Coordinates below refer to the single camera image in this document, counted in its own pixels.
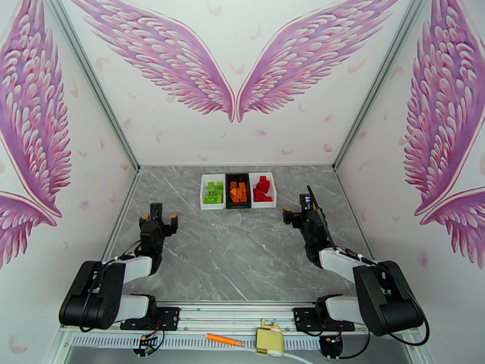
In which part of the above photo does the white plastic bin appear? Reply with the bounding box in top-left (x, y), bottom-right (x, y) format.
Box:
top-left (199, 173), bottom-right (227, 211)
top-left (249, 172), bottom-right (276, 208)

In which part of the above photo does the black plastic bin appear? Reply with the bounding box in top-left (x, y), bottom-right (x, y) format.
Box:
top-left (225, 172), bottom-right (252, 209)

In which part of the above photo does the black electronics module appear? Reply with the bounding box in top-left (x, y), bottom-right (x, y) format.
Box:
top-left (319, 333), bottom-right (344, 362)

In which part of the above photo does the yellow clamp device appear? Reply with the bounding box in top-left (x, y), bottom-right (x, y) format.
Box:
top-left (254, 318), bottom-right (285, 357)

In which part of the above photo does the orange marker pen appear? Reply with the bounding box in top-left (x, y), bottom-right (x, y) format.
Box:
top-left (204, 332), bottom-right (246, 347)

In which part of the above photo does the small circuit board with wires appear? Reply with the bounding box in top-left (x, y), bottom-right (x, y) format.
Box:
top-left (132, 333), bottom-right (166, 359)

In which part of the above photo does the white perforated cable duct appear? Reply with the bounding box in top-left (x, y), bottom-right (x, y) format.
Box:
top-left (72, 333), bottom-right (323, 351)

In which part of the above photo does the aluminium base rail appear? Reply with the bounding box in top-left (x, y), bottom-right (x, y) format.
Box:
top-left (159, 301), bottom-right (414, 337)

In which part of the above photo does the thin black cable loop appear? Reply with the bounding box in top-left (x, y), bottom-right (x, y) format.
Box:
top-left (339, 325), bottom-right (371, 361)

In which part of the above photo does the aluminium frame post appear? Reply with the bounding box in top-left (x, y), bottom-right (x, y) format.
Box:
top-left (333, 0), bottom-right (433, 174)
top-left (41, 0), bottom-right (141, 174)

